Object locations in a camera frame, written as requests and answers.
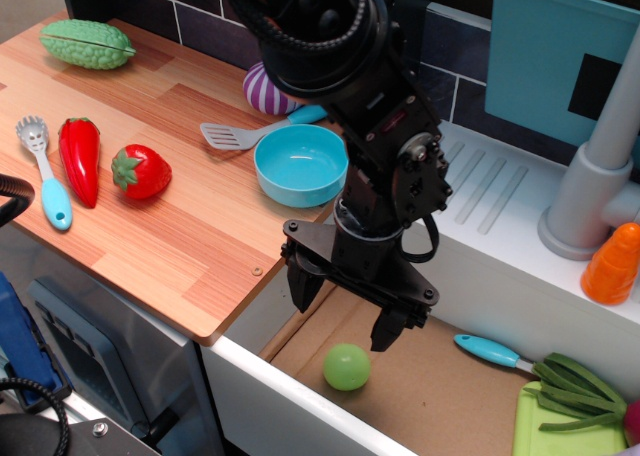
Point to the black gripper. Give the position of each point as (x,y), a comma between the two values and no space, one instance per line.
(374,269)

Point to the green toy pear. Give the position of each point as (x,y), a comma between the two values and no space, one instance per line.
(346,367)

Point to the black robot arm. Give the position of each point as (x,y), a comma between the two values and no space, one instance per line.
(346,56)

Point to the light blue bowl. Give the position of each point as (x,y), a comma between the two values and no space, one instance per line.
(301,166)

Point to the grey toy oven door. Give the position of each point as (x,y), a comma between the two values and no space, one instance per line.
(136,370)

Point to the purple striped toy onion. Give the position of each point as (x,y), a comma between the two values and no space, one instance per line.
(262,95)

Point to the green felt leafy vegetable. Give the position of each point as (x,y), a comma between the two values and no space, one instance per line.
(570,389)

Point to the grey toy faucet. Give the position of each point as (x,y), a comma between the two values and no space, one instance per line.
(595,194)

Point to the red toy strawberry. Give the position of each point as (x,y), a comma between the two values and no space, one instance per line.
(140,172)

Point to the orange toy carrot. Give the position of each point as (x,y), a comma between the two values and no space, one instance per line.
(611,274)

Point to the metal mounting plate with bolt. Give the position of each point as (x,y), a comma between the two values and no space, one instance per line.
(104,437)

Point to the lime green cutting board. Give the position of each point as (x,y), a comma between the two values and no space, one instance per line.
(530,440)

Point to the pink toy at edge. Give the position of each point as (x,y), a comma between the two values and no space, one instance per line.
(631,424)

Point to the red toy chili pepper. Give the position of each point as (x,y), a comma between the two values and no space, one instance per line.
(79,149)

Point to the teal toy cabinet box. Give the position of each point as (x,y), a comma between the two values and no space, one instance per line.
(552,63)

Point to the blue clamp device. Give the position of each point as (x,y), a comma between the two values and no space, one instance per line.
(29,356)

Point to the green toy bitter gourd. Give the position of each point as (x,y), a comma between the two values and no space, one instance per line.
(87,44)

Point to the blue handled utensil in sink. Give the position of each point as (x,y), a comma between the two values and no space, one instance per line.
(493,352)

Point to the grey spatula blue handle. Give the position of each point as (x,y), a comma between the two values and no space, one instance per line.
(224,138)

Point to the grey pasta spoon blue handle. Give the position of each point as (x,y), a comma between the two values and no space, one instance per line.
(34,136)

